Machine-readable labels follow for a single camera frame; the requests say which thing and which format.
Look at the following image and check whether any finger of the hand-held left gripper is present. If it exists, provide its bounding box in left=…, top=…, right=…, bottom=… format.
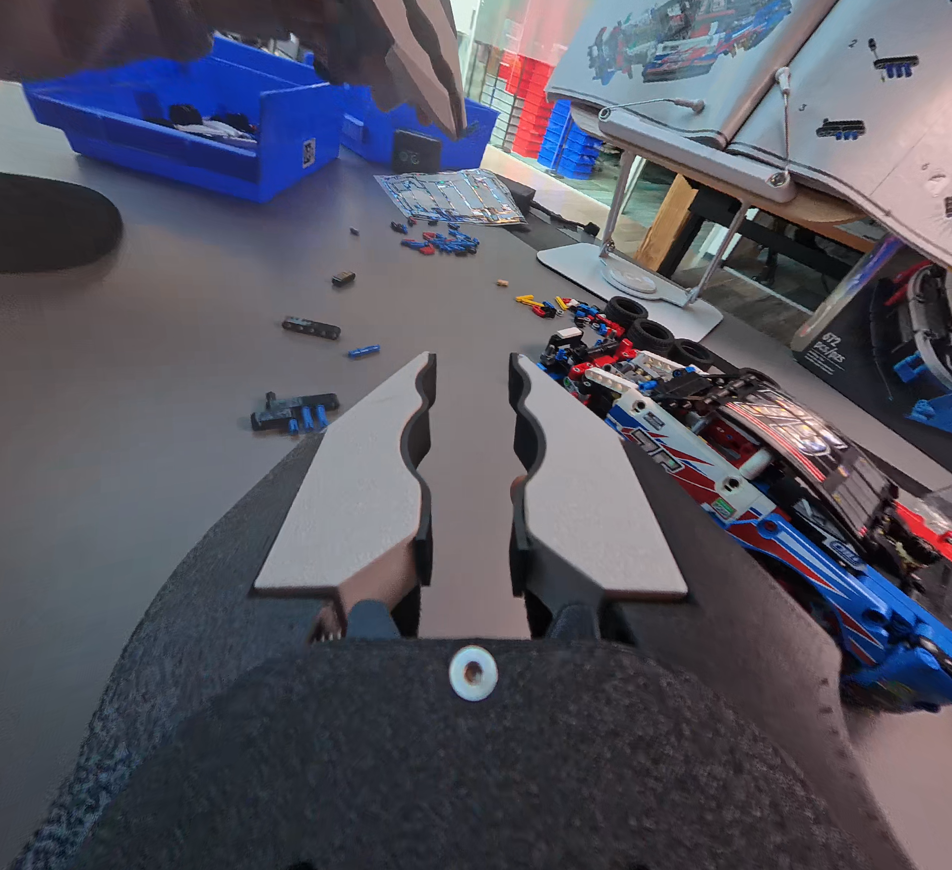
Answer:
left=357, top=0, right=458, bottom=139
left=411, top=0, right=470, bottom=139

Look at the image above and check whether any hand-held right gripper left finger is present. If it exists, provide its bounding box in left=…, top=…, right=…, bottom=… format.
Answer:
left=253, top=351, right=438, bottom=608

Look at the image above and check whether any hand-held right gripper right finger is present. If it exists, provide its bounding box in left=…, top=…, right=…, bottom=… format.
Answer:
left=508, top=353, right=689, bottom=616

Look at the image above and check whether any black beam with blue pins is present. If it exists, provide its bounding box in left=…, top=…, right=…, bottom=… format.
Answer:
left=250, top=391, right=342, bottom=434

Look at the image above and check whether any grey desk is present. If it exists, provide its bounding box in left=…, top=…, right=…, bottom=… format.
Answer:
left=0, top=81, right=952, bottom=870

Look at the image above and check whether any small black box device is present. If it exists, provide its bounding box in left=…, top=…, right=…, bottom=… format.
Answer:
left=392, top=129, right=441, bottom=172

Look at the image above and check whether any empty blue bin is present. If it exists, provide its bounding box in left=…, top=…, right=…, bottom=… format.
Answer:
left=301, top=52, right=501, bottom=168

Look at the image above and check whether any toy brick race car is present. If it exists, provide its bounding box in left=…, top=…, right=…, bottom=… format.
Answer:
left=537, top=325, right=952, bottom=711

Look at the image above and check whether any silver sticker sheet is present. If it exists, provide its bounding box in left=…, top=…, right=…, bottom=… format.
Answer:
left=374, top=169, right=528, bottom=225

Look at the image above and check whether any shelf of red blue bins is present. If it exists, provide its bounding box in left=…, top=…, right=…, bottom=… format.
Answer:
left=482, top=44, right=596, bottom=179

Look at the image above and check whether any pile of blue red pins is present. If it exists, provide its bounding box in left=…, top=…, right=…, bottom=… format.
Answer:
left=390, top=217, right=481, bottom=257

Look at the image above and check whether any pile of mixed coloured pieces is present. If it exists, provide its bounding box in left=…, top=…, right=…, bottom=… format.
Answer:
left=515, top=293, right=626, bottom=335

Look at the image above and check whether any blue bin with pieces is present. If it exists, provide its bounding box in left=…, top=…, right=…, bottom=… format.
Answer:
left=22, top=33, right=345, bottom=203

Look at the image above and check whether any black toy car box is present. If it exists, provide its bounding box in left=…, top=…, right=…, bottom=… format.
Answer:
left=790, top=234, right=952, bottom=454

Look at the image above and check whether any wooden table leg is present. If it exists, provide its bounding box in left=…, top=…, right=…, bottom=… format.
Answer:
left=636, top=173, right=708, bottom=274

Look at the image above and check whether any black chair armrest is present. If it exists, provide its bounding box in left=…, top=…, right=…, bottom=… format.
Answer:
left=0, top=173, right=124, bottom=274

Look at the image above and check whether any building instruction booklet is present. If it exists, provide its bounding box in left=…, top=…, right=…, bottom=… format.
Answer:
left=545, top=0, right=952, bottom=268

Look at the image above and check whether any black cable with plug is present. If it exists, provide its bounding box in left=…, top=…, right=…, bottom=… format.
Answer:
left=513, top=187, right=600, bottom=236

